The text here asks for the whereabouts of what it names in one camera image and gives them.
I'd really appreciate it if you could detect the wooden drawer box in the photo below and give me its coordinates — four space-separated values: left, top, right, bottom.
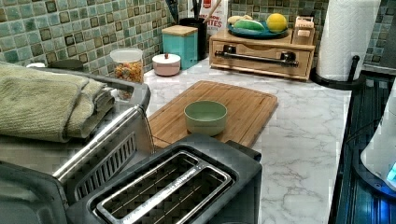
209 30 315 80

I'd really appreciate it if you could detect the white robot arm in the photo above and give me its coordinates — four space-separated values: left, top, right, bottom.
361 85 396 191

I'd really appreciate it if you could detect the green ceramic bowl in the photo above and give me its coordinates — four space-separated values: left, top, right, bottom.
184 101 228 136

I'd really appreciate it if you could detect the wooden cutting board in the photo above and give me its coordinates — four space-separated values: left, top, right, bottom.
148 80 277 148

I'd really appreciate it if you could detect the white lidded pink bowl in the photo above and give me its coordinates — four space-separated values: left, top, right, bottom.
152 53 181 77

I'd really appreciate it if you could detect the black two-slot toaster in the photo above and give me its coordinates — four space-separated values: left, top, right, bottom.
66 134 262 224

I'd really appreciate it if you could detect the teal canister with wooden lid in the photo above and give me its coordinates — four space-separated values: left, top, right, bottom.
162 25 198 70

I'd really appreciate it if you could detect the clear jar with cereal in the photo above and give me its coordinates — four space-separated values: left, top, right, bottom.
110 48 144 83

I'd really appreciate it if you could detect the red white food package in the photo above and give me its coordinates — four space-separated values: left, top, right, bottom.
199 0 228 35

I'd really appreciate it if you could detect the blue plate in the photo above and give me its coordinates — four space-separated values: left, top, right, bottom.
227 21 289 39

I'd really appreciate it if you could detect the banana toy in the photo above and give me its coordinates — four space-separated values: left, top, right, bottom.
227 15 252 24

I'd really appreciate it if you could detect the watermelon slice toy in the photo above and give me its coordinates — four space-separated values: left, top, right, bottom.
233 20 265 31

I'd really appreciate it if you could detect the wooden spoon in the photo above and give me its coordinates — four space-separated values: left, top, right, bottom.
203 0 222 23

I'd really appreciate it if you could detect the yellow lemon toy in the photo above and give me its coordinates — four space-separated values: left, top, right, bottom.
266 13 288 33

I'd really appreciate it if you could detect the stash tea box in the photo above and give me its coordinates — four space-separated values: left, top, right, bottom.
291 16 315 45

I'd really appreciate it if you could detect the folded beige towel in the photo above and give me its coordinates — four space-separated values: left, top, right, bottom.
0 63 115 143

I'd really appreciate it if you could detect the black paper towel holder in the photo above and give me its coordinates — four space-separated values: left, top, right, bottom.
310 55 365 91

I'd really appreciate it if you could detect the white paper towel roll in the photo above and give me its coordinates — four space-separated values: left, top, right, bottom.
316 0 381 81

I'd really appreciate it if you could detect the stainless steel toaster oven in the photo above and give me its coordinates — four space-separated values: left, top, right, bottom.
1 71 154 224

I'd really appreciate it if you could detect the black drawer handle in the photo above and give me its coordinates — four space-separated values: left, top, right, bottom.
215 45 299 67

